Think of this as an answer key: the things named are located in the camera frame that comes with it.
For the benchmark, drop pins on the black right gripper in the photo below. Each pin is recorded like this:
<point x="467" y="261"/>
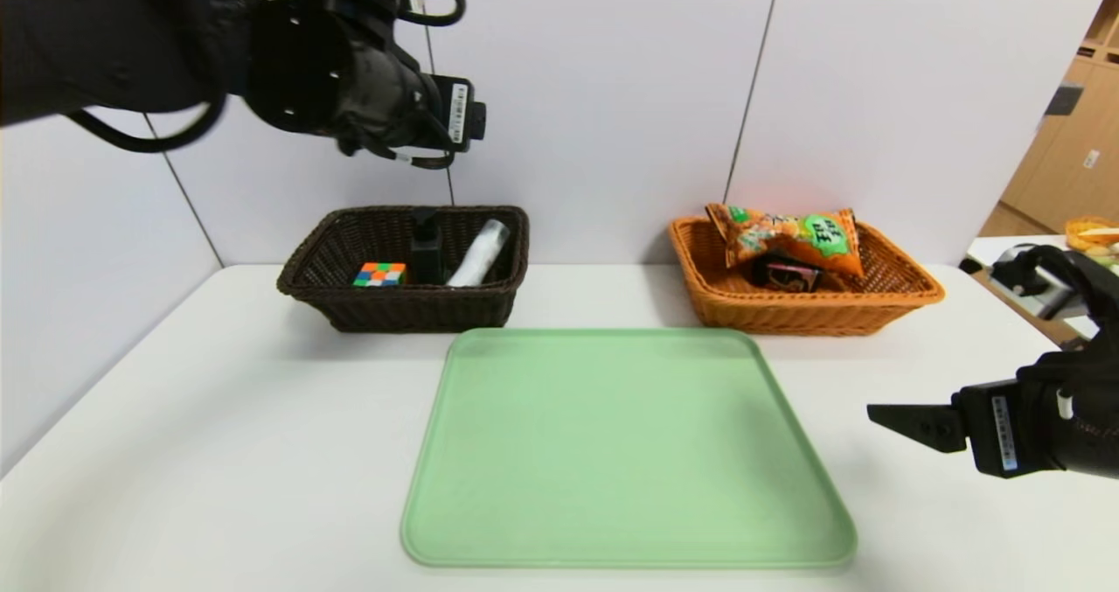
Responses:
<point x="1001" y="428"/>

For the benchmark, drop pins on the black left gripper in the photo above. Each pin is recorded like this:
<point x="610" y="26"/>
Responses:
<point x="458" y="113"/>

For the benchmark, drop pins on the white translucent bottle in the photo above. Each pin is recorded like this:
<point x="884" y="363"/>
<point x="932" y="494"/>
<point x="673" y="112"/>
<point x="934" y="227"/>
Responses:
<point x="479" y="255"/>

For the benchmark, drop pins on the black rectangular box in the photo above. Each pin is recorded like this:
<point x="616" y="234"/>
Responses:
<point x="426" y="255"/>

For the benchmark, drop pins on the multicoloured puzzle cube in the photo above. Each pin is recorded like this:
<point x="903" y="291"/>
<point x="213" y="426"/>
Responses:
<point x="379" y="275"/>

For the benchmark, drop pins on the black pink gum box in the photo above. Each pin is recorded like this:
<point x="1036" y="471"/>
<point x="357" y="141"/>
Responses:
<point x="787" y="273"/>

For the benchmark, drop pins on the orange snack bag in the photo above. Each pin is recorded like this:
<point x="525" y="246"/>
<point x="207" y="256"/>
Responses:
<point x="787" y="233"/>

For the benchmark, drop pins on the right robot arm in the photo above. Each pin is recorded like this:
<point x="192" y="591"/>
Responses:
<point x="1093" y="400"/>

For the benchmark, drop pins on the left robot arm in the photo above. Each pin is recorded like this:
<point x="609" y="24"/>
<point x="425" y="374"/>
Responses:
<point x="175" y="41"/>

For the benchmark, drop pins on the orange wicker basket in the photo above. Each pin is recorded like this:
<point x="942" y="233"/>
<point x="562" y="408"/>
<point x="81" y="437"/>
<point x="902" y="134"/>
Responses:
<point x="874" y="312"/>

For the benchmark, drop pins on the dark brown wicker basket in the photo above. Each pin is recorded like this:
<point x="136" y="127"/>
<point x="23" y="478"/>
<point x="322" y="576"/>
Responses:
<point x="402" y="308"/>

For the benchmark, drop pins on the white side table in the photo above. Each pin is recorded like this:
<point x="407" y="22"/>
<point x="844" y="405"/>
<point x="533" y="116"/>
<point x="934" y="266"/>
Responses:
<point x="988" y="251"/>

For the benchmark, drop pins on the orange bread item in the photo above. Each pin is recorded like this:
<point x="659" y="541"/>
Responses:
<point x="1088" y="234"/>

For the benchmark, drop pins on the light green plastic tray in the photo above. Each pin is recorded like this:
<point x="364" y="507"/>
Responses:
<point x="629" y="452"/>

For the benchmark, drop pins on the wooden cabinet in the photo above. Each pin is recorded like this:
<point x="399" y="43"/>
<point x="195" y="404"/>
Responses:
<point x="1075" y="163"/>

